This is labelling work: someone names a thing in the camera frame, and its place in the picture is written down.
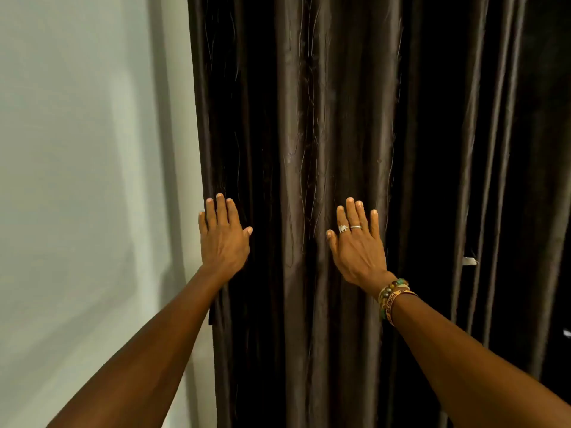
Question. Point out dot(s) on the person's left hand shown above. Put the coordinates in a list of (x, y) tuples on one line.
[(223, 245)]

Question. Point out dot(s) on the person's right hand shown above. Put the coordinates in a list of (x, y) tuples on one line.
[(359, 254)]

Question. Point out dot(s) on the dark brown curtain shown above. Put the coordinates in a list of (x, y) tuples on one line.
[(513, 129), (290, 129)]

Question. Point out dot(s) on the person's right forearm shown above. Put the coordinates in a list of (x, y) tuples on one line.
[(468, 374)]

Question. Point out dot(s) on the person's left forearm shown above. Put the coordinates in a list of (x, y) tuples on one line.
[(147, 365)]

